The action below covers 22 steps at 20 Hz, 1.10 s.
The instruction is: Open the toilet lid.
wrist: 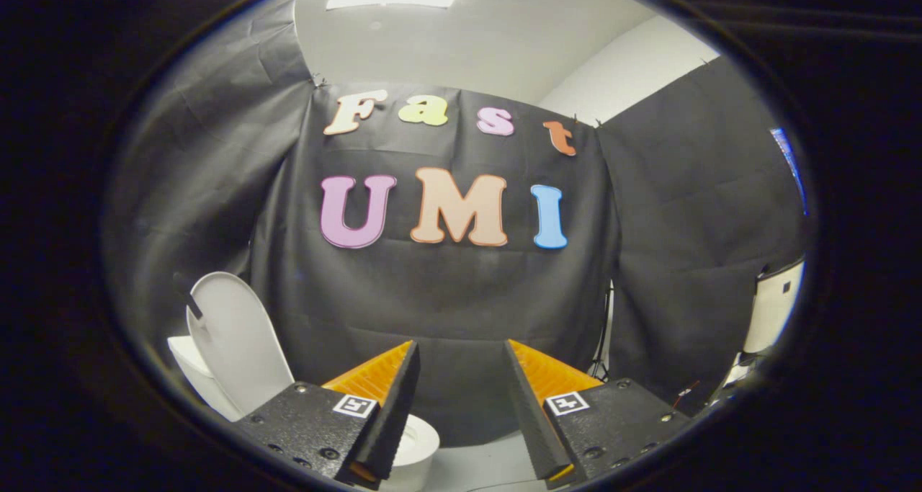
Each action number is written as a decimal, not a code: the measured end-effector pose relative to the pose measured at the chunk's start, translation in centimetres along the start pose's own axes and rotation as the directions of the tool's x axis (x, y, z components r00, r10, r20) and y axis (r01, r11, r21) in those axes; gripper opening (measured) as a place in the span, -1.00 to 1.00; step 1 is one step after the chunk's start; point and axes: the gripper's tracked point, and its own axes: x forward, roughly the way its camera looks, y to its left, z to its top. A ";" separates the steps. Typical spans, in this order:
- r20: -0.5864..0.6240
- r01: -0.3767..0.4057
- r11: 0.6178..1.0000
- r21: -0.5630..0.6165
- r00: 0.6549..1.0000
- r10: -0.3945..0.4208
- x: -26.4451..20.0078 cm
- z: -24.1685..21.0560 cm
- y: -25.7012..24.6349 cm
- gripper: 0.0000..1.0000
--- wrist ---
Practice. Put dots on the black tripod stand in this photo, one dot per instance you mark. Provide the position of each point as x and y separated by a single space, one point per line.
601 333

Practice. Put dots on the white toilet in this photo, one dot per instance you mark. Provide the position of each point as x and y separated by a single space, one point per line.
194 377

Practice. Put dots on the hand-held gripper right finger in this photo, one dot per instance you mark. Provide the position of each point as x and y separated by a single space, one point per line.
536 427

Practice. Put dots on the white appliance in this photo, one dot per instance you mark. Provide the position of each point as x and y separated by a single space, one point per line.
774 305

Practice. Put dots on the black backdrop cloth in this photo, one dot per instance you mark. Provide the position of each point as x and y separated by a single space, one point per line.
446 297

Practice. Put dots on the white toilet lid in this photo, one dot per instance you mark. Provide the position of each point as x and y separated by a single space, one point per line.
241 341

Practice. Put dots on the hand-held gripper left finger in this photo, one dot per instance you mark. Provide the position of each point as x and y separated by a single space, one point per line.
392 420

